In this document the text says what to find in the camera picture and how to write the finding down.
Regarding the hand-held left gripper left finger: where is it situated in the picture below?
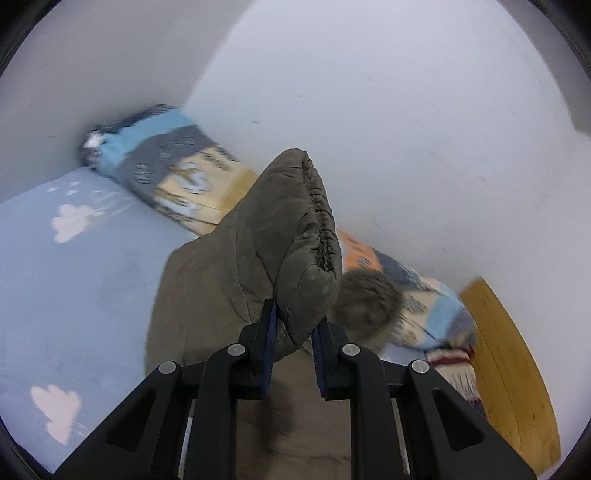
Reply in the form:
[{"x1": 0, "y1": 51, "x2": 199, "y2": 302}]
[{"x1": 54, "y1": 299, "x2": 280, "y2": 480}]

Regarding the patchwork patterned blanket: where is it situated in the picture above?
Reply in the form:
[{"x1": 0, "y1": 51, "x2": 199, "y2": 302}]
[{"x1": 81, "y1": 105, "x2": 479, "y2": 352}]

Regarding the olive padded jacket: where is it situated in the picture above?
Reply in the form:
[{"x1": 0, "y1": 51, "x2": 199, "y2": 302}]
[{"x1": 147, "y1": 148, "x2": 403, "y2": 480}]

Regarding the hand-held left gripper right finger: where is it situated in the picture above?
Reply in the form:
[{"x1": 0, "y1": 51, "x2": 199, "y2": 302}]
[{"x1": 311, "y1": 318, "x2": 539, "y2": 480}]

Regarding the wooden headboard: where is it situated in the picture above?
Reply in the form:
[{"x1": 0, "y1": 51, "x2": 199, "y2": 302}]
[{"x1": 461, "y1": 276, "x2": 562, "y2": 477}]

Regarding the striped red white blue cloth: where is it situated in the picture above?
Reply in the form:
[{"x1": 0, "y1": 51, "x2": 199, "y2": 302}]
[{"x1": 424, "y1": 345, "x2": 488, "y2": 420}]

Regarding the light blue cloud bed sheet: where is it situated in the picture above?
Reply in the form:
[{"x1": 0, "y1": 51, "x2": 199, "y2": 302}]
[{"x1": 0, "y1": 166, "x2": 206, "y2": 476}]

